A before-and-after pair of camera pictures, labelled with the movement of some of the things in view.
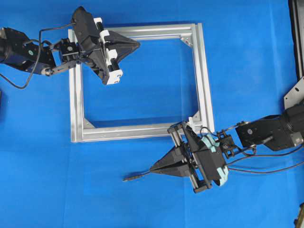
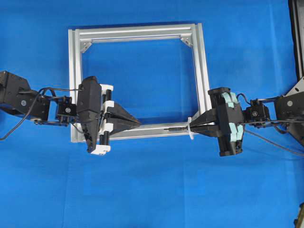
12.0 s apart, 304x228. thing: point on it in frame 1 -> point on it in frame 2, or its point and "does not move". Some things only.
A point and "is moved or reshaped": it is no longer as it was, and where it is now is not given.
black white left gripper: x=103 y=61 -> x=93 y=105
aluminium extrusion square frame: x=82 y=133 does not move
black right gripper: x=204 y=164 -> x=230 y=116
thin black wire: x=144 y=174 is moved or reshaped
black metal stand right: x=296 y=9 does not move
